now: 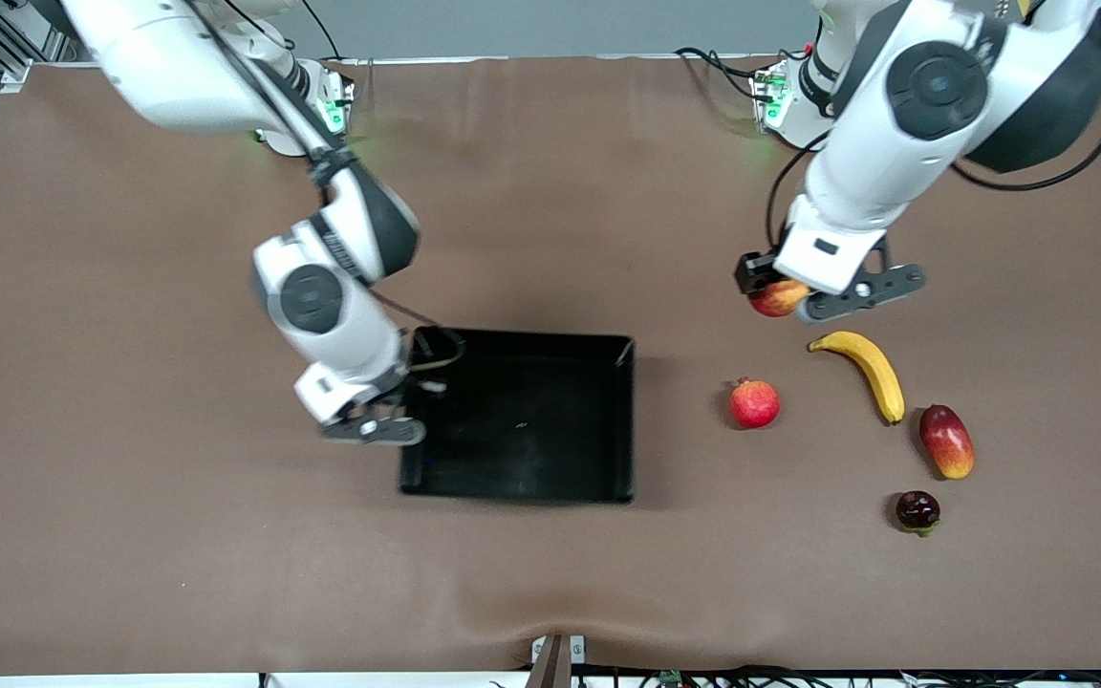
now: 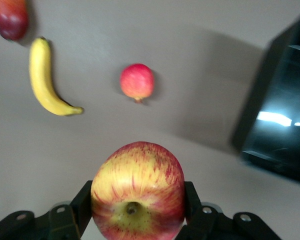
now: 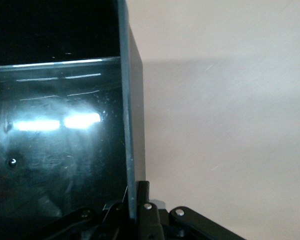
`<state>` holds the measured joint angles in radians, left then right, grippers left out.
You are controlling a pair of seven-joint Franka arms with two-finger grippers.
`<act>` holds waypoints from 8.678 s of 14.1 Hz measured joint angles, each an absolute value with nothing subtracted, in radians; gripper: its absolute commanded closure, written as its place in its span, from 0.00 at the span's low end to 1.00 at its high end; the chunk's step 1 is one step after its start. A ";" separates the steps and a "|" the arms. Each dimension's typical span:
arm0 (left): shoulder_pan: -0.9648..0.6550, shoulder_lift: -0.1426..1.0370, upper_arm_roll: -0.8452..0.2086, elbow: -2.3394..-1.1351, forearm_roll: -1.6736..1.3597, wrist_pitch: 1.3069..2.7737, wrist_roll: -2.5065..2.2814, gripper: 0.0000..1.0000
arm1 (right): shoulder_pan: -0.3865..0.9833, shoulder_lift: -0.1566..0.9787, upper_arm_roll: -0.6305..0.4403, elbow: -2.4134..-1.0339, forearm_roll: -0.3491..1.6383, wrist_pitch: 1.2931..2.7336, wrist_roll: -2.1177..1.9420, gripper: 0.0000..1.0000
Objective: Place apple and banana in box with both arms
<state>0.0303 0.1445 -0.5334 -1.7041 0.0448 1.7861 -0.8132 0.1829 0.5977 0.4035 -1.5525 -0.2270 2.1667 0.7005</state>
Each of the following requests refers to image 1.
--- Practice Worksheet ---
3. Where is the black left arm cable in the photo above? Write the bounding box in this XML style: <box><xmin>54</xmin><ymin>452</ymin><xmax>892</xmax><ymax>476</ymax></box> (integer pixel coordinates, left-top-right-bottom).
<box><xmin>765</xmin><ymin>91</ymin><xmax>1101</xmax><ymax>251</ymax></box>

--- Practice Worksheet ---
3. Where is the metal table edge clamp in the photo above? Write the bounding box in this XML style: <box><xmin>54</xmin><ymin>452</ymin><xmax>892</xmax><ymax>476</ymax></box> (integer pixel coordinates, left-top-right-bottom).
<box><xmin>529</xmin><ymin>634</ymin><xmax>588</xmax><ymax>688</ymax></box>

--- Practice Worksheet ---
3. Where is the black plastic box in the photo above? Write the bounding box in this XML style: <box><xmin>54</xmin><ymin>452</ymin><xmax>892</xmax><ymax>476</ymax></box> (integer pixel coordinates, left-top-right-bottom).
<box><xmin>399</xmin><ymin>328</ymin><xmax>636</xmax><ymax>505</ymax></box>

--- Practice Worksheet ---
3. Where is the black right base cable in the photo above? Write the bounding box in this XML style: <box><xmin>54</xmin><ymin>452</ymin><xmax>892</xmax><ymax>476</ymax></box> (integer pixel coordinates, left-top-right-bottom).
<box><xmin>300</xmin><ymin>0</ymin><xmax>346</xmax><ymax>63</ymax></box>

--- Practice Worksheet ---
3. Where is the black left base cable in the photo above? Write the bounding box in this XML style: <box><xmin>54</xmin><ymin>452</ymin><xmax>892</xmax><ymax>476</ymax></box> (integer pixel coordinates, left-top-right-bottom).
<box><xmin>673</xmin><ymin>45</ymin><xmax>786</xmax><ymax>101</ymax></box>

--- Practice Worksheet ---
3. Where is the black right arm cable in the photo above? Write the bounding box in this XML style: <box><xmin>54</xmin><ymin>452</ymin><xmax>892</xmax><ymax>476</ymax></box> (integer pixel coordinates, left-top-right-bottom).
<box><xmin>183</xmin><ymin>0</ymin><xmax>465</xmax><ymax>374</ymax></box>

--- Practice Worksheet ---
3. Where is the brown table cover sheet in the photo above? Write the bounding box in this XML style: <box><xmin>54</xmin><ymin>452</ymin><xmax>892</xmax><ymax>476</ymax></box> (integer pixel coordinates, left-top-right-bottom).
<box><xmin>0</xmin><ymin>53</ymin><xmax>1101</xmax><ymax>676</ymax></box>

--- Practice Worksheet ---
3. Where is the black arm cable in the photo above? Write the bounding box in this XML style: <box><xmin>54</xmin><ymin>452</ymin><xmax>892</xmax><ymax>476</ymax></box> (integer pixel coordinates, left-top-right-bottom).
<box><xmin>765</xmin><ymin>91</ymin><xmax>1101</xmax><ymax>251</ymax></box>
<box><xmin>183</xmin><ymin>0</ymin><xmax>465</xmax><ymax>374</ymax></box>

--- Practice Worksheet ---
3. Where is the yellow banana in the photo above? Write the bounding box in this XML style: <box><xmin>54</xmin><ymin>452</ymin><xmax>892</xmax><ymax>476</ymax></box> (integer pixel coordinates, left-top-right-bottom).
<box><xmin>807</xmin><ymin>331</ymin><xmax>906</xmax><ymax>426</ymax></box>

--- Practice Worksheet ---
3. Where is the red yellow mango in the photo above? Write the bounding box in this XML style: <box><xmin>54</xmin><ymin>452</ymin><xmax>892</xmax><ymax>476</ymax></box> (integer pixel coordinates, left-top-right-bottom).
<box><xmin>918</xmin><ymin>404</ymin><xmax>976</xmax><ymax>481</ymax></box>

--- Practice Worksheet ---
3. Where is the red yellow apple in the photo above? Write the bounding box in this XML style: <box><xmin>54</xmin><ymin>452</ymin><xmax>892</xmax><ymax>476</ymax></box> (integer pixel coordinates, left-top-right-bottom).
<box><xmin>749</xmin><ymin>280</ymin><xmax>811</xmax><ymax>318</ymax></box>

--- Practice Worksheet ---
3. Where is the red pomegranate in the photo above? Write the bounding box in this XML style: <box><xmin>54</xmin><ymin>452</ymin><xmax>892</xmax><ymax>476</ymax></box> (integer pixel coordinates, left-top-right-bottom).
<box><xmin>728</xmin><ymin>376</ymin><xmax>782</xmax><ymax>431</ymax></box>

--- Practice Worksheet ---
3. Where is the black base cable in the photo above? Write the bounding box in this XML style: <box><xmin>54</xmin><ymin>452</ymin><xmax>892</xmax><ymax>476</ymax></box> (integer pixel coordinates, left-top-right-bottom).
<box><xmin>300</xmin><ymin>0</ymin><xmax>346</xmax><ymax>63</ymax></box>
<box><xmin>673</xmin><ymin>45</ymin><xmax>786</xmax><ymax>101</ymax></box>

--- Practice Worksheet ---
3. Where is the dark purple mangosteen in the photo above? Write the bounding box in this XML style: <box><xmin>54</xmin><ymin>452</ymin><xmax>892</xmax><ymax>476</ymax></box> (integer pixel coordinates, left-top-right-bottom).
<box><xmin>896</xmin><ymin>490</ymin><xmax>942</xmax><ymax>538</ymax></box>

